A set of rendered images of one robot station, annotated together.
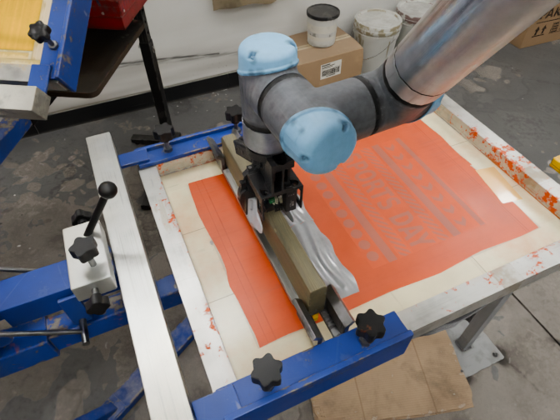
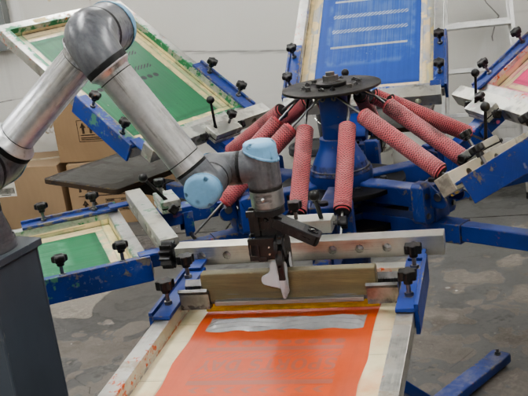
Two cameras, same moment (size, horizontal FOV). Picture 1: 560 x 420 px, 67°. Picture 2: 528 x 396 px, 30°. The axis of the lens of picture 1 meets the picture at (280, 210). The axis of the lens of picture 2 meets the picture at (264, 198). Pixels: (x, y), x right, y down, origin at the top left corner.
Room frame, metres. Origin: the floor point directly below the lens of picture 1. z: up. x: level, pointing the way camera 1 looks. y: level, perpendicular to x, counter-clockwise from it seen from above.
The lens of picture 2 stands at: (1.82, -1.62, 1.85)
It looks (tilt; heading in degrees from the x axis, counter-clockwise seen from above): 16 degrees down; 129
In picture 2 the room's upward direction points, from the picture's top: 8 degrees counter-clockwise
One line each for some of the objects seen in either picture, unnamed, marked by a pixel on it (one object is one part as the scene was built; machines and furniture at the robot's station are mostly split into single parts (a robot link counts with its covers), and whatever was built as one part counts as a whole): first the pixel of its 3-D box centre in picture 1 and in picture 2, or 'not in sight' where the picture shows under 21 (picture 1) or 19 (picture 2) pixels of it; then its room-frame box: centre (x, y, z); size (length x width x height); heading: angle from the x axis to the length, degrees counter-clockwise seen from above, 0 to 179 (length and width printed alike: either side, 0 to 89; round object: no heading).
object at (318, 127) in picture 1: (318, 121); (216, 171); (0.42, -0.05, 1.30); 0.11 x 0.11 x 0.08; 27
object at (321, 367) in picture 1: (317, 368); (180, 300); (0.25, -0.06, 0.97); 0.30 x 0.05 x 0.07; 114
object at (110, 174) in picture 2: not in sight; (198, 190); (-0.50, 0.87, 0.91); 1.34 x 0.40 x 0.08; 174
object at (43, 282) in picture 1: (62, 285); not in sight; (0.37, 0.35, 1.02); 0.17 x 0.06 x 0.05; 114
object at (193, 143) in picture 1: (204, 149); (412, 291); (0.75, 0.17, 0.97); 0.30 x 0.05 x 0.07; 114
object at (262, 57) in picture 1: (269, 83); (261, 164); (0.49, 0.01, 1.31); 0.09 x 0.08 x 0.11; 27
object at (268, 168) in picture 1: (271, 173); (269, 232); (0.49, 0.01, 1.15); 0.09 x 0.08 x 0.12; 24
